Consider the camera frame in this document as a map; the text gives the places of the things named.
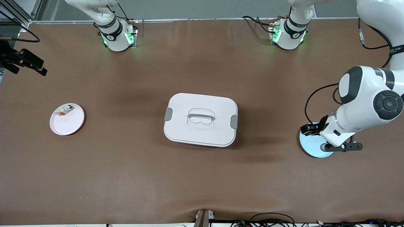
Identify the light blue round plate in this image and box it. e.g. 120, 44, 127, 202
299, 122, 334, 158

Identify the pink round plate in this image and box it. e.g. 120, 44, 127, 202
49, 103, 85, 136

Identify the black left arm wrist cable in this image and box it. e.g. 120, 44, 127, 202
304, 17, 393, 126

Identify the aluminium frame profile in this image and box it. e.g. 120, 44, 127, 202
0, 0, 43, 27

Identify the brown camera mount bracket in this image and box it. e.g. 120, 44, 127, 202
193, 209, 216, 227

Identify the black looped cable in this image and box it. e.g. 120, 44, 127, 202
249, 212, 296, 227

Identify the thin black cable on arm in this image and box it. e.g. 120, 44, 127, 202
106, 0, 130, 21

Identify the black arm wrist cable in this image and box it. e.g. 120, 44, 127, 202
0, 11, 41, 43
304, 17, 393, 126

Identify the white lidded storage box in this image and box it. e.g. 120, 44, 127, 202
163, 93, 239, 148

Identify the black cable bundle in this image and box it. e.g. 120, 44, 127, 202
316, 218, 404, 227

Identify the black cable at arm base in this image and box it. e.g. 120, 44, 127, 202
242, 15, 278, 33

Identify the black right arm wrist cable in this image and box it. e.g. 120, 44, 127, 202
0, 11, 41, 43

